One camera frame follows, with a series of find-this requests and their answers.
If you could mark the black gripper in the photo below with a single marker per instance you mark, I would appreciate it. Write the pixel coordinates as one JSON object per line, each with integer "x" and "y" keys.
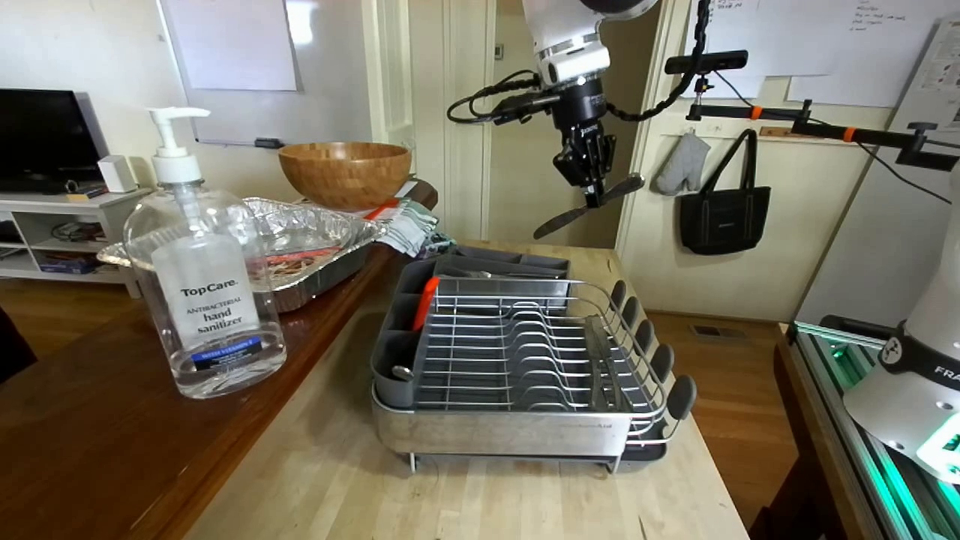
{"x": 584, "y": 131}

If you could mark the thin metal rod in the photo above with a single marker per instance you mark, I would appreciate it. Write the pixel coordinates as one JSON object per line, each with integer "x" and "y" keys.
{"x": 559, "y": 224}

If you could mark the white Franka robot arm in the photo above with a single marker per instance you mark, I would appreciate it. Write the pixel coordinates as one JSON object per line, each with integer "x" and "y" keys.
{"x": 564, "y": 41}

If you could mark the grey cutlery tray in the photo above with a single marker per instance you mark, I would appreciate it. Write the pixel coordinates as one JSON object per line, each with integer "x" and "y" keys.
{"x": 500, "y": 263}

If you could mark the grey oven mitt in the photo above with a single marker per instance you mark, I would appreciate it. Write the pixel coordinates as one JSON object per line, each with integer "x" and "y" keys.
{"x": 681, "y": 164}

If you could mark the white door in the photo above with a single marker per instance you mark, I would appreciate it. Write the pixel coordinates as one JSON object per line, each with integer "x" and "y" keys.
{"x": 469, "y": 150}

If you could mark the black tote bag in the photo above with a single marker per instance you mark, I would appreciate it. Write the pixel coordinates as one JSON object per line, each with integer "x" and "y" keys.
{"x": 724, "y": 219}

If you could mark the wooden bowl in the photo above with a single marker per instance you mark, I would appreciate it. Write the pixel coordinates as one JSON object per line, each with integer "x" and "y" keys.
{"x": 345, "y": 174}

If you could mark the grey dish drying rack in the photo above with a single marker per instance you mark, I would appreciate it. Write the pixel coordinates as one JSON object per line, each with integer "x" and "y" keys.
{"x": 520, "y": 431}

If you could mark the small silver utensil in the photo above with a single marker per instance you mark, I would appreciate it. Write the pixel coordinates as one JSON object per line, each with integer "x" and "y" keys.
{"x": 401, "y": 373}

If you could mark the aluminium foil baking tray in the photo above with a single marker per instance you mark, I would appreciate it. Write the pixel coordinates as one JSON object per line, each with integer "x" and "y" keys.
{"x": 300, "y": 255}

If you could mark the clear hand sanitizer pump bottle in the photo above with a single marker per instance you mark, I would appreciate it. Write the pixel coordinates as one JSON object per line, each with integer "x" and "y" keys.
{"x": 204, "y": 300}

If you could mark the small white device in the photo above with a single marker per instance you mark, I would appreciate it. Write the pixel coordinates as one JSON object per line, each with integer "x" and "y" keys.
{"x": 115, "y": 171}

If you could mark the white shelf unit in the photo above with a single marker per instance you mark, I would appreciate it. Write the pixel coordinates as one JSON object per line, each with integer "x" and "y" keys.
{"x": 61, "y": 211}

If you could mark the black television screen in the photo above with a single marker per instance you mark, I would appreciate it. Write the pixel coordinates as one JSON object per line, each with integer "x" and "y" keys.
{"x": 47, "y": 139}

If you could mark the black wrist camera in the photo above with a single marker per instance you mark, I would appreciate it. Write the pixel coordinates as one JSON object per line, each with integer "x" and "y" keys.
{"x": 526, "y": 110}

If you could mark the black stereo camera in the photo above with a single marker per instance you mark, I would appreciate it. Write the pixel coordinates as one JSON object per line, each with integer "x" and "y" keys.
{"x": 707, "y": 61}

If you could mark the black rail with orange clamps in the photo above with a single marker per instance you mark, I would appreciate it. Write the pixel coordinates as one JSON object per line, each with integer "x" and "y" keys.
{"x": 798, "y": 120}

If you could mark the white paper wall poster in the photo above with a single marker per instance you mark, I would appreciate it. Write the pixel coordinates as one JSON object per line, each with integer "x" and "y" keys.
{"x": 881, "y": 50}

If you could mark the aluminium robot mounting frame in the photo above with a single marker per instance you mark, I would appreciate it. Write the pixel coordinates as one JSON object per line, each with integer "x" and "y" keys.
{"x": 851, "y": 468}

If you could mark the white wall board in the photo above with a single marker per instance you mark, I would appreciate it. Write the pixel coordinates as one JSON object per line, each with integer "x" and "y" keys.
{"x": 229, "y": 47}

